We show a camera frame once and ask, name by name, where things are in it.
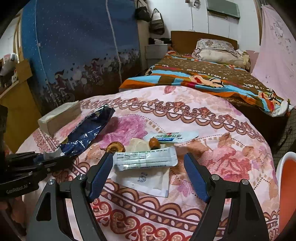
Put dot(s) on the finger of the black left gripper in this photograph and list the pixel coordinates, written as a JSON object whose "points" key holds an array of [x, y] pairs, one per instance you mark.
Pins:
{"points": [[55, 164]]}

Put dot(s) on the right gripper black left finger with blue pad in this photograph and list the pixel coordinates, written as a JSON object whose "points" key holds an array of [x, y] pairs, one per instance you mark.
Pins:
{"points": [[50, 219]]}

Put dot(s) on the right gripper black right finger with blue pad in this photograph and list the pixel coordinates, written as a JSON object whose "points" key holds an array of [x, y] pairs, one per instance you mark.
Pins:
{"points": [[245, 221]]}

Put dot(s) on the grey tissue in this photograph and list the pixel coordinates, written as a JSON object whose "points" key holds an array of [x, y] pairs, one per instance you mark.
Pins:
{"points": [[55, 154]]}

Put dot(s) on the dark blue foil wrapper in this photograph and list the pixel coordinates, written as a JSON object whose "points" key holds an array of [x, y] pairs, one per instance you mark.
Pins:
{"points": [[87, 130]]}

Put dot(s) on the white medicine sachet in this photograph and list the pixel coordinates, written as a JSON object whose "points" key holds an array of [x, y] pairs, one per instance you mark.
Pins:
{"points": [[165, 157]]}

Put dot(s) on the person's left hand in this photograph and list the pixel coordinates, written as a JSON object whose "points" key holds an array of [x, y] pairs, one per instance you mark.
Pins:
{"points": [[18, 213]]}

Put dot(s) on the beige tissue box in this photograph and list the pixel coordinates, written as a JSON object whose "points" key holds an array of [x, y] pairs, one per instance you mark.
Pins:
{"points": [[59, 117]]}

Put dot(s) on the wooden cabinet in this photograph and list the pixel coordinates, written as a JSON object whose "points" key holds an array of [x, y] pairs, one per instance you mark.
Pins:
{"points": [[23, 113]]}

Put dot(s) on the orange bin with white rim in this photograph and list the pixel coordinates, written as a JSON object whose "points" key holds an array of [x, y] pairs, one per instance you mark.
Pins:
{"points": [[285, 174]]}

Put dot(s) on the dark quilted suitcase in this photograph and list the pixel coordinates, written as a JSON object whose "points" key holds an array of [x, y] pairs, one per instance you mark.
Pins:
{"points": [[287, 141]]}

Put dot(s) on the flat white paper packet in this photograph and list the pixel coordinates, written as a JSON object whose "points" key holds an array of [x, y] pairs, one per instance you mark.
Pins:
{"points": [[152, 181]]}

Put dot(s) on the pink floral quilt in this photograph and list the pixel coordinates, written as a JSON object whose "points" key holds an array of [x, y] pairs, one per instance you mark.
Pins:
{"points": [[227, 144]]}

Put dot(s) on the brown nut shell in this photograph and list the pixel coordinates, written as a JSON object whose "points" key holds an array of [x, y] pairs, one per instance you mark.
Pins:
{"points": [[154, 144]]}

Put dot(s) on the white blue toothpaste tube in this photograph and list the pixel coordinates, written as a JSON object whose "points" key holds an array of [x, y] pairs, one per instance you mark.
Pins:
{"points": [[172, 137]]}

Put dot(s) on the blue fabric wardrobe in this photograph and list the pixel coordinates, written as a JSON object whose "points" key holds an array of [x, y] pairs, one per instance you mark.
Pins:
{"points": [[79, 49]]}

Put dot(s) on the white nightstand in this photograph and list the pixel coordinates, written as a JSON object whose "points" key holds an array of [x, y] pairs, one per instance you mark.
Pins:
{"points": [[155, 52]]}

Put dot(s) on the pink hanging curtain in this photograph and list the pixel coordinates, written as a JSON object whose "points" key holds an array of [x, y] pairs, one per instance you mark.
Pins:
{"points": [[275, 65]]}

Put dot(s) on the colourful cartoon bedspread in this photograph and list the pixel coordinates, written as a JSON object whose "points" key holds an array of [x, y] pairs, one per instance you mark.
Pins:
{"points": [[222, 80]]}

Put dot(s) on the grey handbag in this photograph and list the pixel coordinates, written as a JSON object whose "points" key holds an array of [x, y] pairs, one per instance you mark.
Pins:
{"points": [[156, 25]]}

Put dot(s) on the floral pillow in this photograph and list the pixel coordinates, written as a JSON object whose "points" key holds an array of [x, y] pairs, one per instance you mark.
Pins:
{"points": [[222, 52]]}

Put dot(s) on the black handbag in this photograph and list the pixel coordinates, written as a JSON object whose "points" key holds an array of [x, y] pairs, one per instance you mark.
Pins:
{"points": [[141, 12]]}

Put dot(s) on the wooden headboard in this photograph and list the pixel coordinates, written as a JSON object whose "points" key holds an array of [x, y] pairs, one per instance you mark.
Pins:
{"points": [[184, 42]]}

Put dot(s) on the green wall panel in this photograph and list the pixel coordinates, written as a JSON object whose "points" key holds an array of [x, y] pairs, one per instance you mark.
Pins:
{"points": [[223, 7]]}

